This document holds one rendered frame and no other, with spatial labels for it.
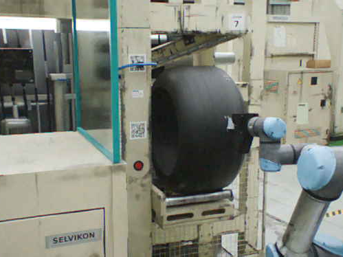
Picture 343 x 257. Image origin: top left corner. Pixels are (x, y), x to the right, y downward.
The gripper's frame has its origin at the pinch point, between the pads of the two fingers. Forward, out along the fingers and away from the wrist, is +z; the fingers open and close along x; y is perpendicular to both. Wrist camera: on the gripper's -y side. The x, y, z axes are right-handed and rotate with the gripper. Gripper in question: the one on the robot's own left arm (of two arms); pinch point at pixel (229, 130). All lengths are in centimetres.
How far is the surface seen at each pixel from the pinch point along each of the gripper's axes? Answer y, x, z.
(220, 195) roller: -31.4, -4.0, 18.6
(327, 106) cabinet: -6, -360, 383
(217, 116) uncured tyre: 5.9, 4.6, 2.0
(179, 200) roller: -31.5, 16.9, 18.6
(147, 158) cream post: -11.9, 29.1, 24.0
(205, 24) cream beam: 50, -11, 43
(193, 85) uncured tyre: 19.3, 11.8, 9.2
